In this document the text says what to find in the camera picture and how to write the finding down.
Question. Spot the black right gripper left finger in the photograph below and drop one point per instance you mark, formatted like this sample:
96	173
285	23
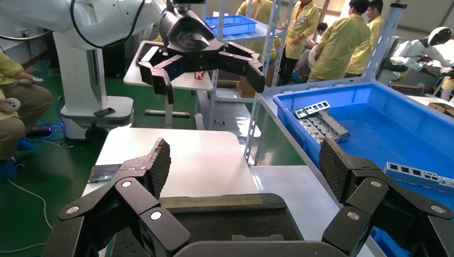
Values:
142	184

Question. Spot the seated operator in yellow coat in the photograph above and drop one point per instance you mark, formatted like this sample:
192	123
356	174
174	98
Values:
25	103

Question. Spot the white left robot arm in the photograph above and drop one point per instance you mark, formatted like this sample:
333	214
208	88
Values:
106	17

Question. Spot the dark flat phone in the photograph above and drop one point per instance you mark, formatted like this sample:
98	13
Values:
103	174

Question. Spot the large blue plastic bin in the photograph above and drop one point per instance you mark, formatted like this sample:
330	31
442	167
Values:
390	134

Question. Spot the small black device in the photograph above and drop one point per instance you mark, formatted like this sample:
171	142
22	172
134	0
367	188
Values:
104	112

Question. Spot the white handheld controller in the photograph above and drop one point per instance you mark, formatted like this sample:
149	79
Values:
35	80
14	104

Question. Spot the white humanoid robot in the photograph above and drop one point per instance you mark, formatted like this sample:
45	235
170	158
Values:
411	49

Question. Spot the black tray with wooden edge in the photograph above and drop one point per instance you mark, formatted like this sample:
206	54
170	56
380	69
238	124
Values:
146	46

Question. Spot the person in yellow coat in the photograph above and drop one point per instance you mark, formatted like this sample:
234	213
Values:
340	42
260	10
303	25
376	25

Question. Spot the paper cup with red K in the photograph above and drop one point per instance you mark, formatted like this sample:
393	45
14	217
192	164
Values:
199	75

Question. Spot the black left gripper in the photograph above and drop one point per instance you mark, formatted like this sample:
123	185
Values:
188	35

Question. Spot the brown cardboard box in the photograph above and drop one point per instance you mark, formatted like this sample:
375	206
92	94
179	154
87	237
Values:
441	108
244	90

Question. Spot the grey metal shelving rack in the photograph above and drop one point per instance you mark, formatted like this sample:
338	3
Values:
386	35

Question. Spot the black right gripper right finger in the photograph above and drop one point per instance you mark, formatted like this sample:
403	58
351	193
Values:
365	191

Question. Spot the small blue plastic bin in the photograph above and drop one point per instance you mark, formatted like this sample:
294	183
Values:
234	25

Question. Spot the white robot column with base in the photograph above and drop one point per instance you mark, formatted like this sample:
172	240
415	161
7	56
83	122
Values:
76	78

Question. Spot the white side table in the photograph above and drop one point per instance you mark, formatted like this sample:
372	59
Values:
184	84

